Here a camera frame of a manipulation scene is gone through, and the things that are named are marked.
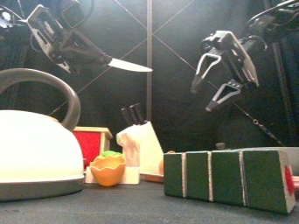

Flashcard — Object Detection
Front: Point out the white blade toy knife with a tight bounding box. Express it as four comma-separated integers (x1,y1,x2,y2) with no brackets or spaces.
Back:
102,55,155,73

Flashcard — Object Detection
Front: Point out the white wooden knife block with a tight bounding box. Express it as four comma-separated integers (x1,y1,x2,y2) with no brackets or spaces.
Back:
117,121,165,177

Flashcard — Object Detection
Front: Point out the red wooden toy box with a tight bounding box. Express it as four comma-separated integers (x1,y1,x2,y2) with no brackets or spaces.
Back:
73,126,115,171

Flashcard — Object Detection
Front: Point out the green toy piece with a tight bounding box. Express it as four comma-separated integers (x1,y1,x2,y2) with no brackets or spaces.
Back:
102,150,125,158

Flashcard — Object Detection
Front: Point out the green wooden watermelon slice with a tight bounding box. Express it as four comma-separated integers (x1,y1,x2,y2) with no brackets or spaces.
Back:
163,152,187,199
210,150,249,207
183,150,214,203

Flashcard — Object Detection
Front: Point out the green watermelon end piece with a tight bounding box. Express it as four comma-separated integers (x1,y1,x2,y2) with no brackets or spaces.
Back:
242,148,297,215

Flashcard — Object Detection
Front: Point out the brown wooden board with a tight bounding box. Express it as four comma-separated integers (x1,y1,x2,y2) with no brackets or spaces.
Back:
139,172,166,184

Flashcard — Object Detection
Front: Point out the orange toy eggshell cup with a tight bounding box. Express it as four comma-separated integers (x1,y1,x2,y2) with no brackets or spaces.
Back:
90,153,127,187

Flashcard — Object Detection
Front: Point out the plain diagonal brace wire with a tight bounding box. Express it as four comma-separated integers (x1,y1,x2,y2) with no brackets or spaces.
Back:
50,0,197,116

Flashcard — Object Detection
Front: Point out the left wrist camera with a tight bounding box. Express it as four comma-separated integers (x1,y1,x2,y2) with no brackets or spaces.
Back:
59,0,94,30

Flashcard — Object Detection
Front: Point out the diagonal wire with turnbuckle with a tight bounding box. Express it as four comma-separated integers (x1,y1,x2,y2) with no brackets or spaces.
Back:
115,0,286,146

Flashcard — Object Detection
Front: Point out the black frame post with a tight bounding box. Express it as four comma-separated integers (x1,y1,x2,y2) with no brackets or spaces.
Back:
272,42,296,145

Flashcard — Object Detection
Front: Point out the grey vertical frame pole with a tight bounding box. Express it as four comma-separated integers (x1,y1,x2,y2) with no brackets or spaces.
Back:
146,0,155,122

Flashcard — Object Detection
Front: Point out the black knife handle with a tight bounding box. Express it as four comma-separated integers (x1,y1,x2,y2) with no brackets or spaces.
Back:
121,107,134,127
135,102,149,124
129,104,142,126

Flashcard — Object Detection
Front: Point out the white kettle with grey handle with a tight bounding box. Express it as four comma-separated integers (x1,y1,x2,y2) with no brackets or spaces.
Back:
0,67,87,202

